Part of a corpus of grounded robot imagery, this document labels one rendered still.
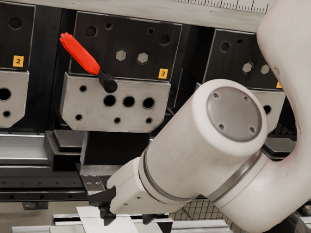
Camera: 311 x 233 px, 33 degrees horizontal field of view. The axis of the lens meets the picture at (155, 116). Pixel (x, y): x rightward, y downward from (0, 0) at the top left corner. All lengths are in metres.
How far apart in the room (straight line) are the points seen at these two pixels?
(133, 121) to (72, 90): 0.10
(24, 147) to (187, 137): 0.64
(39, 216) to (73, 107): 2.00
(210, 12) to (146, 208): 0.28
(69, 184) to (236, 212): 0.61
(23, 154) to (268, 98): 0.50
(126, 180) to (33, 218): 2.05
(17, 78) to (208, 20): 0.27
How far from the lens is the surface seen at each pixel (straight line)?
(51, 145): 1.03
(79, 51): 0.65
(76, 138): 1.05
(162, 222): 0.90
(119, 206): 0.67
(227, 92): 0.51
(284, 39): 0.46
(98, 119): 0.73
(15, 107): 0.70
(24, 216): 2.69
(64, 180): 1.09
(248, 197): 0.53
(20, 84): 0.69
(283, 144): 1.27
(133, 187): 0.63
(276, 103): 0.84
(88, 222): 0.85
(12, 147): 1.10
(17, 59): 0.68
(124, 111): 0.74
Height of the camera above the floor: 1.46
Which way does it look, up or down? 20 degrees down
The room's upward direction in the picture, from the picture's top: 12 degrees clockwise
